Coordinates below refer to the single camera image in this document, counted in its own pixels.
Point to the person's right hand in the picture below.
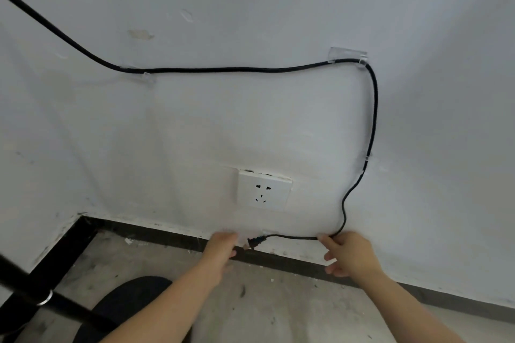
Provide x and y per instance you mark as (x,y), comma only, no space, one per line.
(354,252)

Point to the person's left hand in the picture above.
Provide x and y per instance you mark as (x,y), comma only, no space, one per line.
(219,250)

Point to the black baseboard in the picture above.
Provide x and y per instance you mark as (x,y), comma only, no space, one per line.
(161,234)

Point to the person's right thumb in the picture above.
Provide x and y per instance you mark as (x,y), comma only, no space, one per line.
(336,271)

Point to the person's left forearm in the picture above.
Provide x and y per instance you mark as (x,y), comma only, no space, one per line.
(173,306)

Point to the person's left fingers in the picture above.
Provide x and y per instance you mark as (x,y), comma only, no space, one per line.
(232,244)

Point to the white wall socket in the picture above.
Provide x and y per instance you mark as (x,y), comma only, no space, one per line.
(263,190)

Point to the person's right forearm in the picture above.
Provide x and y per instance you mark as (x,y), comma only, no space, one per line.
(406,306)

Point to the black pole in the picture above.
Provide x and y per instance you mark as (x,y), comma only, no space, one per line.
(68,306)

